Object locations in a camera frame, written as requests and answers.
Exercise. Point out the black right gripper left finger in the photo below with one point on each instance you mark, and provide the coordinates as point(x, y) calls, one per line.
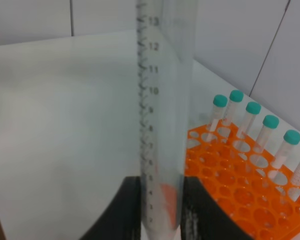
point(122, 218)

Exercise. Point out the teal-capped tube second row left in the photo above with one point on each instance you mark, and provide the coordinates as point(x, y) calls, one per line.
point(219, 103)

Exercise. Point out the teal-capped tube leftmost back row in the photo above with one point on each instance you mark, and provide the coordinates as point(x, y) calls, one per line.
point(235, 97)

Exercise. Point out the teal-capped test tube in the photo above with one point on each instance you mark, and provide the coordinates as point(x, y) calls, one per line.
point(165, 49)

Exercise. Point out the orange test tube rack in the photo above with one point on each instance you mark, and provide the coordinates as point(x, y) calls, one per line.
point(260, 200)

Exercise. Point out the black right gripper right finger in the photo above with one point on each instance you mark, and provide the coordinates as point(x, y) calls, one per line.
point(202, 218)

